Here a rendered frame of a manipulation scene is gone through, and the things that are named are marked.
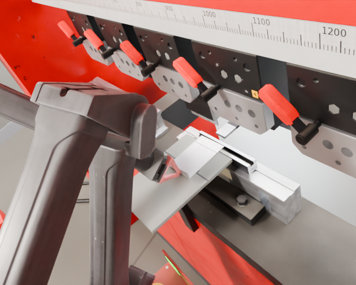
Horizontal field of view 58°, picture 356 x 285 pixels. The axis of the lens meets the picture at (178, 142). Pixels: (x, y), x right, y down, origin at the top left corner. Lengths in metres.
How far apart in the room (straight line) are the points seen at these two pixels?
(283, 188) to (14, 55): 1.12
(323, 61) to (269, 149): 1.82
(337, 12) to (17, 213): 0.38
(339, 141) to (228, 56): 0.21
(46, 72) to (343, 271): 1.27
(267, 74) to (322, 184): 1.54
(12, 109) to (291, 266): 0.65
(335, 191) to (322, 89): 1.56
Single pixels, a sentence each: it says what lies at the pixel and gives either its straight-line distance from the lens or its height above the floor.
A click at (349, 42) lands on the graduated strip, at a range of 0.40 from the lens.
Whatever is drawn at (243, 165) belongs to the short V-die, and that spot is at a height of 1.00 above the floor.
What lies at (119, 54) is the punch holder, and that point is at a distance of 0.91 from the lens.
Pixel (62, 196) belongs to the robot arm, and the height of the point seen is 1.37.
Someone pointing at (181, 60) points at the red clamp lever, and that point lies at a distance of 0.60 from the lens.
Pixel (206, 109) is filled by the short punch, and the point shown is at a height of 1.13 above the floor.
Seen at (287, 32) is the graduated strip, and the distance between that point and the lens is 0.44.
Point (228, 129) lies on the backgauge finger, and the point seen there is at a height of 1.00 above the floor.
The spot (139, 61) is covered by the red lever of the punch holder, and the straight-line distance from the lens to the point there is 0.75.
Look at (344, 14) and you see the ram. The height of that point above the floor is 1.41.
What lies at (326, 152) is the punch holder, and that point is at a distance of 0.52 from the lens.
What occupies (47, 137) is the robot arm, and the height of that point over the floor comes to 1.42.
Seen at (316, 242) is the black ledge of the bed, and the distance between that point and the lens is 0.81.
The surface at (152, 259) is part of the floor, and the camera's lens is 1.93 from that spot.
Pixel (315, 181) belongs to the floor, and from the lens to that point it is 2.03.
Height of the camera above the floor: 1.58
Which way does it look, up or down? 40 degrees down
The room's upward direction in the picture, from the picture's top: 23 degrees counter-clockwise
